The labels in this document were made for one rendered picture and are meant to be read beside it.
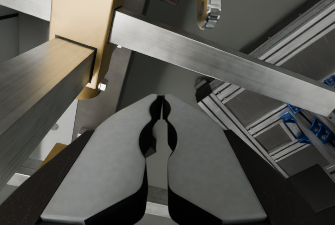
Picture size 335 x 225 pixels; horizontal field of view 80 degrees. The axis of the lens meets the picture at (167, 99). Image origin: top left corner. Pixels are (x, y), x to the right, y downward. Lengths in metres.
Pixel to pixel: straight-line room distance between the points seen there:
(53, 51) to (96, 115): 0.28
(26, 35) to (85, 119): 0.21
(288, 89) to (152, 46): 0.15
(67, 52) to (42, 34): 0.33
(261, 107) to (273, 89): 0.85
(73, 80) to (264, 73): 0.18
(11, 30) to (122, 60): 0.24
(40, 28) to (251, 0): 0.90
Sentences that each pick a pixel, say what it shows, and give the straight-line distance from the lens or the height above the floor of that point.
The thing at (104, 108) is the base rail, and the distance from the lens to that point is 0.43.
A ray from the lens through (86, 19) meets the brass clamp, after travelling 0.20.
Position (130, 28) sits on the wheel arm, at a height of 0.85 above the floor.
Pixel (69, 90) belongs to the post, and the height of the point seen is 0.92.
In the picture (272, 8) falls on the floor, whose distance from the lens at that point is 1.17.
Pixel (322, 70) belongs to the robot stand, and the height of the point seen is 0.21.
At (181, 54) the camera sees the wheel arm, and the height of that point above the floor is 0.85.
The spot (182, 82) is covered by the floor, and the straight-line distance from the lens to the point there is 1.16.
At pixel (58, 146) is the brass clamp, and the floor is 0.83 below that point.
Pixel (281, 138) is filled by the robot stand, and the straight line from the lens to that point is 1.27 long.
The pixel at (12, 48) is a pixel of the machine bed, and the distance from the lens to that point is 0.53.
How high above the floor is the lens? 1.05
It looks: 60 degrees down
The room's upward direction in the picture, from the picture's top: 180 degrees counter-clockwise
